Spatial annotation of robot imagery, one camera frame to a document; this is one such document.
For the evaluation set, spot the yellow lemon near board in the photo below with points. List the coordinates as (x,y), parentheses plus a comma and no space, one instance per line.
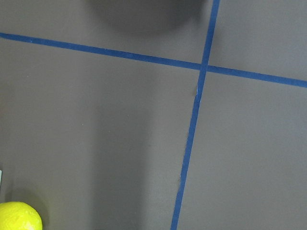
(19,216)

